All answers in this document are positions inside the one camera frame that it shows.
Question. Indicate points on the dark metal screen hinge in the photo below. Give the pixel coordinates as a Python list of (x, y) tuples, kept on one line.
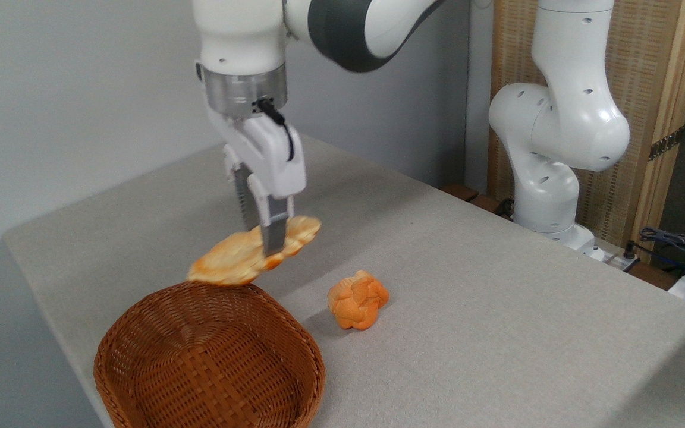
[(666, 144)]

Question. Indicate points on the round orange bread roll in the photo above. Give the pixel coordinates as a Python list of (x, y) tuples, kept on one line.
[(357, 300)]

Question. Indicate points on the brown wicker basket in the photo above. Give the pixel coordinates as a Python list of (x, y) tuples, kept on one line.
[(211, 368)]

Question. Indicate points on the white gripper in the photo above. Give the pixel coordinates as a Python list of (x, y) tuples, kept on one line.
[(277, 166)]

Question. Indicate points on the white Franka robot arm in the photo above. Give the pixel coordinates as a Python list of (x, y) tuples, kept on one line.
[(241, 35)]

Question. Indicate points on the wooden woven folding screen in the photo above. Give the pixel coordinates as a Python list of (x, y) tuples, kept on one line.
[(646, 59)]

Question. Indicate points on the long pale braided bread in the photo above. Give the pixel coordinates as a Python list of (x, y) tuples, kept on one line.
[(229, 258)]

